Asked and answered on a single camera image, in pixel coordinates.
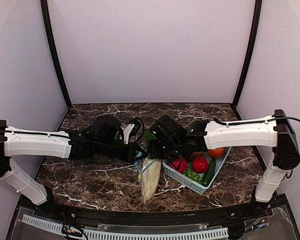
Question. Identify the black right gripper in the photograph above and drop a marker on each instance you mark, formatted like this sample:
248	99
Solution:
154	152

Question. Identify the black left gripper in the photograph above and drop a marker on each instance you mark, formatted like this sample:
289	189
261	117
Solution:
129	154

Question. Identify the green leafy vegetable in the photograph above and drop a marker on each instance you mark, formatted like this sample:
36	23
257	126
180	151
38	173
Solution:
148	136

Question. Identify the clear zip top bag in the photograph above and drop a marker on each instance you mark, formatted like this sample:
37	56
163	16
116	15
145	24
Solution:
148	175

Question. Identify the white radish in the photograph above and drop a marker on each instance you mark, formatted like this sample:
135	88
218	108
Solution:
150	180

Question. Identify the red tomato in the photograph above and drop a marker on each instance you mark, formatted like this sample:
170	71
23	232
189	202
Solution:
179	164

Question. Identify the orange fruit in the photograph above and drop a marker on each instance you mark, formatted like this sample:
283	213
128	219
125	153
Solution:
216	153

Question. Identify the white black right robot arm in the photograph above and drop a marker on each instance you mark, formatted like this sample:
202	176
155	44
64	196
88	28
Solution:
274	131

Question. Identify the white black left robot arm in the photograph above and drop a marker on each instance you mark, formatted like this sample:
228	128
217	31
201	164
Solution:
104	138

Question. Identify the green grapes bunch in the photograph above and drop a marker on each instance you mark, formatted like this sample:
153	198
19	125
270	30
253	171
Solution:
191	174

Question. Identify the brown potato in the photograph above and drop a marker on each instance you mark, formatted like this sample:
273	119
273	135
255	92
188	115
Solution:
195	155

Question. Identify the dark red round fruit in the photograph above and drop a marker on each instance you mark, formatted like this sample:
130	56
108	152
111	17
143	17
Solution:
200	165

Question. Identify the green cucumber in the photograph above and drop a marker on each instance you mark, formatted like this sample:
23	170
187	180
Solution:
208	176

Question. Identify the light blue plastic basket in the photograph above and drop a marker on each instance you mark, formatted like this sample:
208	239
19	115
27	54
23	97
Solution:
188	179

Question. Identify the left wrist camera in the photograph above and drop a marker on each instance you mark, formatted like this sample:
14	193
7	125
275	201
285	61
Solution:
132	129

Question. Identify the black front rail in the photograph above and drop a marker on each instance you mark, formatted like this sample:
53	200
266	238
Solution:
222	216

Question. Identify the white slotted cable duct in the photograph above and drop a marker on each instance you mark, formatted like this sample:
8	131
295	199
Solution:
121	232

